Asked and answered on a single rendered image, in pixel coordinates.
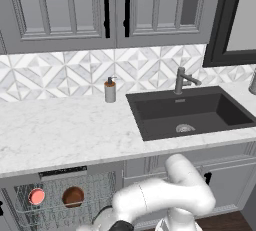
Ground grey upper cupboard door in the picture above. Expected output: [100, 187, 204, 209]
[0, 0, 117, 55]
[115, 0, 224, 49]

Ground brown bowl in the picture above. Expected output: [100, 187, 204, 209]
[61, 185, 85, 208]

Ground pink cup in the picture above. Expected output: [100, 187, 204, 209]
[27, 187, 46, 206]

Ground grey dishwasher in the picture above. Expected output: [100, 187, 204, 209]
[0, 161, 125, 231]

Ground white soap dispenser brown top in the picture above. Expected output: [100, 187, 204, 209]
[104, 76, 118, 104]

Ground grey metal tap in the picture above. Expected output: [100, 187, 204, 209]
[174, 66, 203, 96]

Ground dark grey sink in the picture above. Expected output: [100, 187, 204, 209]
[125, 85, 256, 142]

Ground grey round container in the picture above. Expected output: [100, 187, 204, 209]
[248, 70, 256, 96]

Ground wire dishwasher rack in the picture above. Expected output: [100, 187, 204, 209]
[13, 170, 118, 231]

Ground black cupboard door handle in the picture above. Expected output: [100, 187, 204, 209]
[102, 0, 111, 39]
[122, 0, 132, 38]

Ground black lower cupboard handle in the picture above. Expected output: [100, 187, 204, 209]
[203, 172, 213, 186]

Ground black window frame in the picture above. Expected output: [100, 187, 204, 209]
[202, 0, 256, 69]

